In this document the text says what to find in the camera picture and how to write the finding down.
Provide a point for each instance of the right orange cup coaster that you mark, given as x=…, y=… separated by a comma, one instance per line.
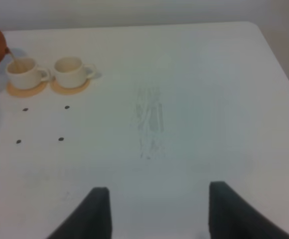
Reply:
x=67, y=91

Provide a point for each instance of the left white teacup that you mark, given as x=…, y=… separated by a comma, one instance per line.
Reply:
x=25, y=73

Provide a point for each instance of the left orange cup coaster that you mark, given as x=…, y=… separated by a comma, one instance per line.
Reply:
x=18, y=93

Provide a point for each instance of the orange cup coaster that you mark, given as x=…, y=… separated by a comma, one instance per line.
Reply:
x=18, y=93
x=67, y=91

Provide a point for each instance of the right white teacup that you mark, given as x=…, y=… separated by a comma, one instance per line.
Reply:
x=71, y=72

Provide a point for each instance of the white teacup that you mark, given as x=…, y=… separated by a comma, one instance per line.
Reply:
x=25, y=73
x=71, y=72

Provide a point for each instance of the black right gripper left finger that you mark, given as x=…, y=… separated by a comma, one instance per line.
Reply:
x=92, y=219

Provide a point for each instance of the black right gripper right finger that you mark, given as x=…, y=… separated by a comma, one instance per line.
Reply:
x=231, y=217

